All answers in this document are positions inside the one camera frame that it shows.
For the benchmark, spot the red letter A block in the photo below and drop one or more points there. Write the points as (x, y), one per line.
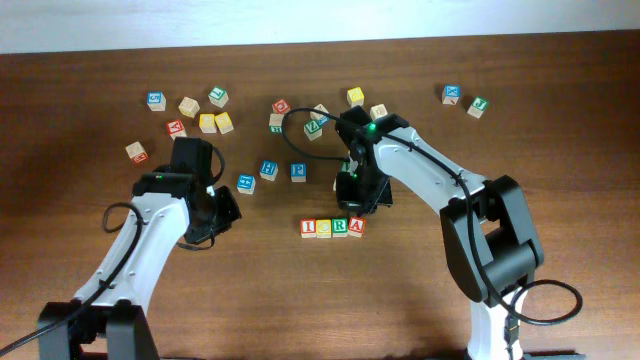
(356, 226)

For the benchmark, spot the blue block far left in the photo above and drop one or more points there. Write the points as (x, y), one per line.
(156, 101)

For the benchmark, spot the yellow block top centre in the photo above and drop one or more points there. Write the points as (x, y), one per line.
(355, 97)

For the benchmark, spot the yellow block right pair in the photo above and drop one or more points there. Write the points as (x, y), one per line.
(224, 123)

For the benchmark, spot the wooden block red side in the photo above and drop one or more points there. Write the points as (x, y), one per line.
(136, 152)

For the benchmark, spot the green letter R block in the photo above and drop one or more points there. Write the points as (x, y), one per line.
(339, 227)

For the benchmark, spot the wooden block green side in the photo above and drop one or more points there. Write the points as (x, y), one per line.
(275, 123)

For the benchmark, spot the plain wooden block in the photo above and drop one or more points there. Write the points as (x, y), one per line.
(189, 107)

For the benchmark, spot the red letter G block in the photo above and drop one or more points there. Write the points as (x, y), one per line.
(281, 107)

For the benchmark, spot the blue letter X block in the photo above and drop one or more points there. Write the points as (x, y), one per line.
(451, 94)

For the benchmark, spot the blue letter P block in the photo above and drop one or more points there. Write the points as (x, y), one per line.
(298, 172)

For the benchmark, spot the wooden block blue base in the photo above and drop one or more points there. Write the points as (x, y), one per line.
(378, 111)

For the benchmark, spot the yellow letter C block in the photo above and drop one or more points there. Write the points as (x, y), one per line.
(323, 228)

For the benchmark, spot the red letter Y block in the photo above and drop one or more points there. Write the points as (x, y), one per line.
(176, 129)

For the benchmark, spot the green letter L block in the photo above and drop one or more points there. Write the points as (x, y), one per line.
(218, 96)

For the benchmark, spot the yellow block left pair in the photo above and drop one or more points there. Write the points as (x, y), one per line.
(207, 123)

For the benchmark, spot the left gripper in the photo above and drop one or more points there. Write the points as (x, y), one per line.
(230, 213)

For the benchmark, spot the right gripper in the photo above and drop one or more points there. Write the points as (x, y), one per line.
(346, 199)

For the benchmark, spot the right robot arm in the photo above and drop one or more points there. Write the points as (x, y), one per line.
(491, 245)

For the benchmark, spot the yellow block pair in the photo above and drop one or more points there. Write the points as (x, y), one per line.
(207, 123)
(224, 123)

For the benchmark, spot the green letter J block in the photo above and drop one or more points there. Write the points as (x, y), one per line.
(477, 107)

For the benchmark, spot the wooden block blue side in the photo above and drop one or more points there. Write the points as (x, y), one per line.
(320, 115)

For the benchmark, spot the blue block lower centre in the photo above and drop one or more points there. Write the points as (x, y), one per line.
(246, 184)

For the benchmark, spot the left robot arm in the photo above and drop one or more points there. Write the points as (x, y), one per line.
(177, 205)

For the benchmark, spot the blue letter H block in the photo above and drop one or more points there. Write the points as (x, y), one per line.
(268, 170)

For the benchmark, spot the green letter Z block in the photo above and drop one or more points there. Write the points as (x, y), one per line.
(312, 130)

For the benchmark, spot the red letter I block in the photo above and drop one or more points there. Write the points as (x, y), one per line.
(308, 228)

